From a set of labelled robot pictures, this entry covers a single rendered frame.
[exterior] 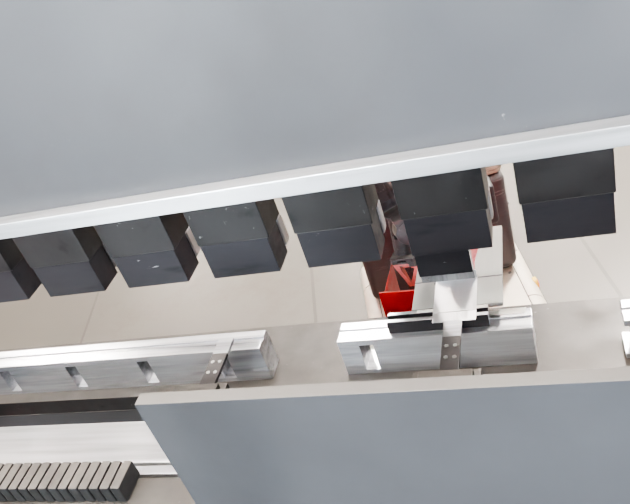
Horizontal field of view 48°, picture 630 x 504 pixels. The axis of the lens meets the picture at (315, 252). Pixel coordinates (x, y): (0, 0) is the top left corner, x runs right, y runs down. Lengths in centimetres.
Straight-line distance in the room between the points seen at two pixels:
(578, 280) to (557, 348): 155
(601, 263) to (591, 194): 190
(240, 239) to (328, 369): 39
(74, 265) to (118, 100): 58
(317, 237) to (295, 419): 49
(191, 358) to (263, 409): 75
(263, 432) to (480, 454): 27
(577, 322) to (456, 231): 41
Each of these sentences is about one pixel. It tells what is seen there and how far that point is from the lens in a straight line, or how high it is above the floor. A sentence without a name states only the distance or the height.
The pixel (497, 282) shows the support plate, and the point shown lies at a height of 100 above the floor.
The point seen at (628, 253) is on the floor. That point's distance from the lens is 315.
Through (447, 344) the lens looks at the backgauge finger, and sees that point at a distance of 134.
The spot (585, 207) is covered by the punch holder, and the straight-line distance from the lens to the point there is 123.
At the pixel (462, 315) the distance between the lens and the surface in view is 140.
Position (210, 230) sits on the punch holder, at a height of 129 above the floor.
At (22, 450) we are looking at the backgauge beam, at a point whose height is 98.
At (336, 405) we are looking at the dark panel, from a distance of 85.
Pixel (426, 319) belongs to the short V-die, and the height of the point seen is 100.
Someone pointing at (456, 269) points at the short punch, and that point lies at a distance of 134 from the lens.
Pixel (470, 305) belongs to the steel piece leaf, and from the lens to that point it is 142.
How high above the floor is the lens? 192
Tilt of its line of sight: 33 degrees down
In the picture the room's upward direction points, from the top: 20 degrees counter-clockwise
